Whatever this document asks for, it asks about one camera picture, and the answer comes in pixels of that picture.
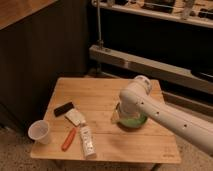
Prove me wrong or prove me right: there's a white square sponge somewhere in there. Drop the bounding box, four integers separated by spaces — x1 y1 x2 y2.
65 109 85 126

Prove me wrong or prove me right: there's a white plastic bottle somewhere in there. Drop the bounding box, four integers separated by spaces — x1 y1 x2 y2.
79 124 96 159

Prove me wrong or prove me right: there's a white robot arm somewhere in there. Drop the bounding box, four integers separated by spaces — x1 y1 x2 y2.
111 75 213 157

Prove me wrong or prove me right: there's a wooden folding table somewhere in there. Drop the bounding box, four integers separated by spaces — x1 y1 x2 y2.
31 78 181 164

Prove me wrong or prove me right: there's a translucent plastic cup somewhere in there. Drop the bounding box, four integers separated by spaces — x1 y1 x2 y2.
28 120 51 144

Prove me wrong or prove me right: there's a green bowl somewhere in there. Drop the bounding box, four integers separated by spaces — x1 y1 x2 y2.
118 115 147 129

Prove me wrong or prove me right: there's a metal shelf rack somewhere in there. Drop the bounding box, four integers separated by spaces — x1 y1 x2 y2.
89 0 213 114

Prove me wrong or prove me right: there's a dark wooden cabinet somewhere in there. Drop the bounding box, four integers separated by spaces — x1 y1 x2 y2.
0 0 88 132

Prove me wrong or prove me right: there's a black rectangular block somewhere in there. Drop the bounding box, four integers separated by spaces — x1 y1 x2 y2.
54 102 74 117

